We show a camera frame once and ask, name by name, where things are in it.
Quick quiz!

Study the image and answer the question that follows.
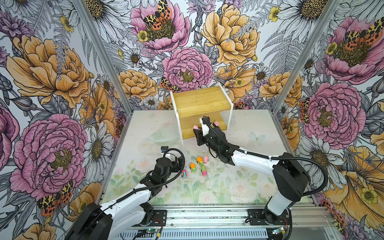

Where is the green orange mixer truck toy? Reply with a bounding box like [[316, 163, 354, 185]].
[[197, 157, 204, 166], [190, 163, 197, 173]]

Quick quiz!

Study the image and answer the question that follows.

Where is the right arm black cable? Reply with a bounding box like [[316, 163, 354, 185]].
[[201, 115, 329, 197]]

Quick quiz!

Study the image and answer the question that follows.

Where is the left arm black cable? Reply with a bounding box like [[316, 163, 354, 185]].
[[116, 147, 186, 202]]

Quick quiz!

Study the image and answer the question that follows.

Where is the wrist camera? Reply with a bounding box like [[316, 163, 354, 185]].
[[161, 146, 169, 153], [201, 118, 210, 137]]

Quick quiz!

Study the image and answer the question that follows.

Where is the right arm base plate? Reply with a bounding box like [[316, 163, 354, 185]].
[[245, 209, 292, 226]]

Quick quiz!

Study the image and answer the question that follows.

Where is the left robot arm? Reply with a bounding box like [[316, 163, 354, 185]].
[[65, 153, 185, 240]]

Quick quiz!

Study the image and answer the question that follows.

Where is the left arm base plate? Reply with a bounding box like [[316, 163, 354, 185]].
[[134, 210, 168, 227]]

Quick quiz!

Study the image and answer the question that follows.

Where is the aluminium front rail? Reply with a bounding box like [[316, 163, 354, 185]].
[[78, 204, 334, 230]]

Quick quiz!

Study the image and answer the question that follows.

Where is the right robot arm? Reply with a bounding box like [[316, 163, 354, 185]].
[[193, 124, 310, 225]]

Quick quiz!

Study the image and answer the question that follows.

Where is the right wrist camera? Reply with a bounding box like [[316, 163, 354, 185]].
[[201, 118, 210, 137]]

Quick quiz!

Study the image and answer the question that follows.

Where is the pink green toy truck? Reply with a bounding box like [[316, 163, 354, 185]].
[[201, 166, 208, 177]]

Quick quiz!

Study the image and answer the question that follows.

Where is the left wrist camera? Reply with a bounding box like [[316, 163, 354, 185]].
[[161, 146, 169, 153]]

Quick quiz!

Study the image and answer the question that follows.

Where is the bamboo two-tier shelf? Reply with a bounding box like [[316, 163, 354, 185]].
[[170, 84, 234, 142]]

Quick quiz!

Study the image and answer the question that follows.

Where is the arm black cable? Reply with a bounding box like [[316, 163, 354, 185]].
[[201, 115, 329, 197], [116, 147, 186, 202]]

